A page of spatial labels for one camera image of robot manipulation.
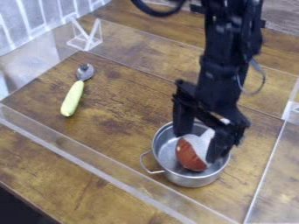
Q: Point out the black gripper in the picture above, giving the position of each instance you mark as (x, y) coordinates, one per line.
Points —
(213, 95)

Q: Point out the red white plush mushroom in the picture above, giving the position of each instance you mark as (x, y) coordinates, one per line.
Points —
(191, 148)

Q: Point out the silver metal pot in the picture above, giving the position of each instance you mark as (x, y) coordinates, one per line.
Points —
(179, 175)

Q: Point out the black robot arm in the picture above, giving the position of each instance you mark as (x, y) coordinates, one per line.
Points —
(232, 23)

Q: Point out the clear acrylic barrier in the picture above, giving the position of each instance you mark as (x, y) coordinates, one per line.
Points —
(183, 208)

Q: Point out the clear acrylic triangle stand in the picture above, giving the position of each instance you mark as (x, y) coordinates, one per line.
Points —
(85, 41)

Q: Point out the yellow-green handled spoon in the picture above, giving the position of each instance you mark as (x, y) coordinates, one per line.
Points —
(72, 97)

